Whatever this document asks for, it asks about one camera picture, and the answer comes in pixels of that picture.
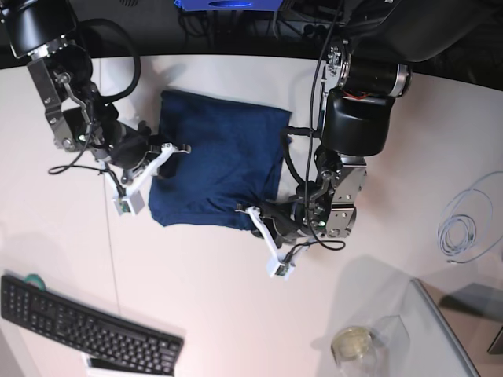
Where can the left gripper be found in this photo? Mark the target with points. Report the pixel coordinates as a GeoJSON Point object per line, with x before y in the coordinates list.
{"type": "Point", "coordinates": [285, 221]}

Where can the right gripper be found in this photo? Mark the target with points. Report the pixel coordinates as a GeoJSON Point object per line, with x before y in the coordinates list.
{"type": "Point", "coordinates": [127, 148]}

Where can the dark blue t-shirt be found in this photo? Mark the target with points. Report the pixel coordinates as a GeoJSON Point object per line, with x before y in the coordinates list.
{"type": "Point", "coordinates": [235, 160]}

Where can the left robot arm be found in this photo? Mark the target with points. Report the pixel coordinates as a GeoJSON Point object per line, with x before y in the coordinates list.
{"type": "Point", "coordinates": [365, 66]}

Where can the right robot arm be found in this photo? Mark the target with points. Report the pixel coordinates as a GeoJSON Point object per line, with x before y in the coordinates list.
{"type": "Point", "coordinates": [80, 117]}

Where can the clear glass jar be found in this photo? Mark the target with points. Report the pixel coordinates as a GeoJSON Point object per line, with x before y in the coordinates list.
{"type": "Point", "coordinates": [355, 353]}

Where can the blue box with hole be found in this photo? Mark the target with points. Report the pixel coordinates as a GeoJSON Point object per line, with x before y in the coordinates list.
{"type": "Point", "coordinates": [253, 5]}

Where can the green tape roll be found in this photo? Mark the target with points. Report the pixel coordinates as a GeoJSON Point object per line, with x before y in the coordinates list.
{"type": "Point", "coordinates": [36, 281]}

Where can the black computer keyboard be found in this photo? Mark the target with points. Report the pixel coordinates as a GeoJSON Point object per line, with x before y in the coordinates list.
{"type": "Point", "coordinates": [110, 339]}

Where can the white power strip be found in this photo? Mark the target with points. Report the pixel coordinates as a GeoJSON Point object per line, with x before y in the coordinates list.
{"type": "Point", "coordinates": [317, 31]}

